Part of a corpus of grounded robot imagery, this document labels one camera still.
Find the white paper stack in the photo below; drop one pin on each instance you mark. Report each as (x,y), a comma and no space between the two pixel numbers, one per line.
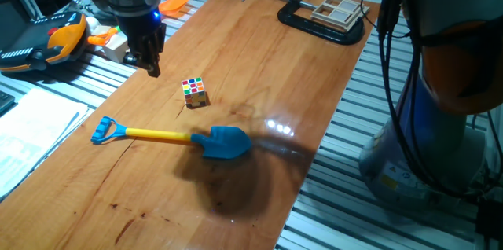
(35,132)

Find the orange toy shovel green shaft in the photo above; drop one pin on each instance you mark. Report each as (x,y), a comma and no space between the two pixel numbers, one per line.
(173,4)

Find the blue toy shovel yellow shaft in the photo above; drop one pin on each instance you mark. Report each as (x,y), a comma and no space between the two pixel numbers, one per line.
(224,142)

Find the white round object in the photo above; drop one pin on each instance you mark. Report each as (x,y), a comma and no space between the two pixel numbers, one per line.
(91,24)

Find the black and orange teach pendant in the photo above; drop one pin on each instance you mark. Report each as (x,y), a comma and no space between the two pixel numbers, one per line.
(23,41)

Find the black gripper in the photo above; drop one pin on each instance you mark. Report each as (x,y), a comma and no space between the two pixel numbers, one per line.
(141,34)

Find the black C-clamp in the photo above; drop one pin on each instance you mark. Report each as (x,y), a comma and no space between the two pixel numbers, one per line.
(314,28)

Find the black keyboard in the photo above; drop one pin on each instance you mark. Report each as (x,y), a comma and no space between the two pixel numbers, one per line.
(4,102)

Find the multicoloured puzzle cube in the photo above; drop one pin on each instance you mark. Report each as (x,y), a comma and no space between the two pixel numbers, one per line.
(194,92)

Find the pale wooden block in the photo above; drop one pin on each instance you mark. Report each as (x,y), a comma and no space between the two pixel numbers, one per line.
(116,51)

